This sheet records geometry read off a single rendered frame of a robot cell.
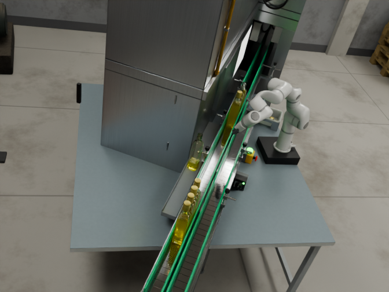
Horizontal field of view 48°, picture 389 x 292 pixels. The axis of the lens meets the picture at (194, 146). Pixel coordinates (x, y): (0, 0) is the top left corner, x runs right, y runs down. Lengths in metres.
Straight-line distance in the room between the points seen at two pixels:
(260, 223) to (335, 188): 1.82
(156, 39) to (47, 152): 1.97
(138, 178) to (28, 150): 1.57
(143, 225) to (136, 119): 0.65
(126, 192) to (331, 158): 2.65
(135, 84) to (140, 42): 0.27
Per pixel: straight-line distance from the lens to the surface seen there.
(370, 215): 4.28
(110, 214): 2.51
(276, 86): 2.63
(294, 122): 2.97
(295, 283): 3.10
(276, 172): 3.03
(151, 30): 2.38
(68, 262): 3.24
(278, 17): 3.89
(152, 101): 2.57
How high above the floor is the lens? 2.64
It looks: 38 degrees down
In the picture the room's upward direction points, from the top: 13 degrees clockwise
